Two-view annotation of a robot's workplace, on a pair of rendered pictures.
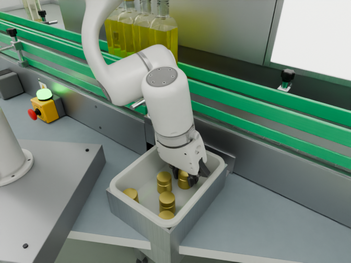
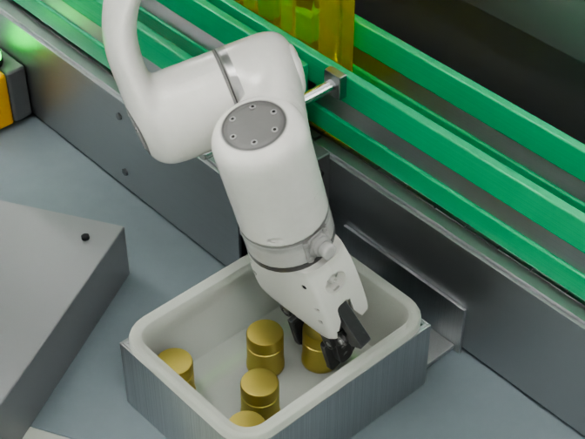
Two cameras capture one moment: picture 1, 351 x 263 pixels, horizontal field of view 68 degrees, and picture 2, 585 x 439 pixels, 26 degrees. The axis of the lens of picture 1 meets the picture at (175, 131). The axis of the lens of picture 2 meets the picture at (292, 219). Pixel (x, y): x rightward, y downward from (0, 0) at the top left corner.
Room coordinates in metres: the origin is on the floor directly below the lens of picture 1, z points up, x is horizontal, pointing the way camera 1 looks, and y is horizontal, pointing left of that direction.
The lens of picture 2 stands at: (-0.36, -0.15, 1.65)
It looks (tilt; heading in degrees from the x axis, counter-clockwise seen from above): 41 degrees down; 11
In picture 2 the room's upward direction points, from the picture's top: straight up
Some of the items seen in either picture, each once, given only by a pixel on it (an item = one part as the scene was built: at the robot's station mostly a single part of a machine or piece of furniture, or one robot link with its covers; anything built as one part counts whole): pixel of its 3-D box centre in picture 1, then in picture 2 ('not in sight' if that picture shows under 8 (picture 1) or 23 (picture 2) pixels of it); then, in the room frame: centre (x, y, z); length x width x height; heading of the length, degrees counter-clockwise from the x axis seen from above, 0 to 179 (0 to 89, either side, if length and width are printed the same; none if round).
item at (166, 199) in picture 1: (167, 203); (259, 398); (0.36, 0.02, 0.79); 0.04 x 0.04 x 0.04
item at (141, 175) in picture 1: (170, 185); (276, 356); (0.40, 0.01, 0.80); 0.22 x 0.17 x 0.09; 143
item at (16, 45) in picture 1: (11, 50); not in sight; (0.87, 0.55, 0.94); 0.07 x 0.04 x 0.13; 143
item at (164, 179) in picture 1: (164, 182); (265, 348); (0.42, 0.03, 0.79); 0.04 x 0.04 x 0.04
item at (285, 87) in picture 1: (284, 93); not in sight; (0.57, -0.27, 0.94); 0.07 x 0.04 x 0.13; 143
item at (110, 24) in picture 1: (119, 44); not in sight; (0.80, 0.17, 0.99); 0.06 x 0.06 x 0.21; 54
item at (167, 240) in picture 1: (176, 180); (299, 347); (0.43, 0.00, 0.79); 0.27 x 0.17 x 0.08; 143
